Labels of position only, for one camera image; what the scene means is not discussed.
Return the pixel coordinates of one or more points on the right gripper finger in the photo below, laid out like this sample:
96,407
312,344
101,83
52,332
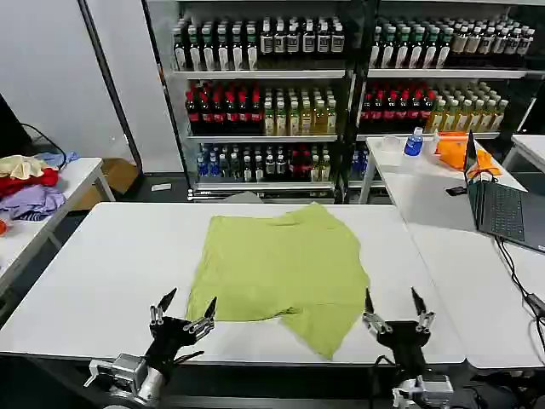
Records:
423,314
373,316

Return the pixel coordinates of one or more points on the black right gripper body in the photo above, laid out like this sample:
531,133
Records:
404,341

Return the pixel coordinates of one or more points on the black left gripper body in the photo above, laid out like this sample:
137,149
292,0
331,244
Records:
170,336

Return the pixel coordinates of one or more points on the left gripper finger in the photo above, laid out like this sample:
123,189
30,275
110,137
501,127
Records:
163,307
203,320

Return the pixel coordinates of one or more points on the light green shirt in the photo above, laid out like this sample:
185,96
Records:
281,272

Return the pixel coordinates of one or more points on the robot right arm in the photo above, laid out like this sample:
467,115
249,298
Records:
423,389

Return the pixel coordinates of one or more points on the white laptop table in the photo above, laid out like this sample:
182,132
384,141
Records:
443,221

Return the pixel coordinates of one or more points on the black power adapter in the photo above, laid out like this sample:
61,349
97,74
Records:
535,304

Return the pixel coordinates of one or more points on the small white flat item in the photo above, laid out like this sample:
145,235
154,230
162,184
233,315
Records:
161,187

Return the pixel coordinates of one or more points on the small black device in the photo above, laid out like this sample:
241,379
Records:
455,191

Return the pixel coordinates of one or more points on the dark grey laptop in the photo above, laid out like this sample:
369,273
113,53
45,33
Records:
502,213

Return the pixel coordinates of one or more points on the cardboard box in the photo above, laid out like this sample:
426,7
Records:
117,172

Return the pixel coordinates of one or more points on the white side table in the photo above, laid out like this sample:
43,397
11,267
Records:
81,170

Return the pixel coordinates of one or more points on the orange bag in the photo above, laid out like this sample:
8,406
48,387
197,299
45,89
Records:
453,151

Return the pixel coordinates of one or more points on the purple cloth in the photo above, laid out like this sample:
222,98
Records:
34,202

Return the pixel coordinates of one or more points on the blue-labelled water bottle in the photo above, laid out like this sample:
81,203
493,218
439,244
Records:
413,145

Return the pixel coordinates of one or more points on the clear plastic container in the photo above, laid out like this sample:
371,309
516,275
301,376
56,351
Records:
391,145

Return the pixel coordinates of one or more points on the red cloth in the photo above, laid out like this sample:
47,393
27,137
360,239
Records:
42,178

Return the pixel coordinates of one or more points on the small orange object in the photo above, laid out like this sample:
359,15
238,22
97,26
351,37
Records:
2,228

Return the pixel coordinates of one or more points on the light blue cloth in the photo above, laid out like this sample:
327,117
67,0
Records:
57,158

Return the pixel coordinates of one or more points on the white desk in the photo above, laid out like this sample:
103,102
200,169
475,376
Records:
528,145

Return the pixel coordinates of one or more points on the cream cloth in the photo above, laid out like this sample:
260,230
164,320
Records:
21,165

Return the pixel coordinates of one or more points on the shelf of bottled drinks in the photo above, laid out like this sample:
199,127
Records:
264,106
443,85

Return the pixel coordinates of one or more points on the black slanted frame pole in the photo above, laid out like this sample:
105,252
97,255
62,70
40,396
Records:
104,64

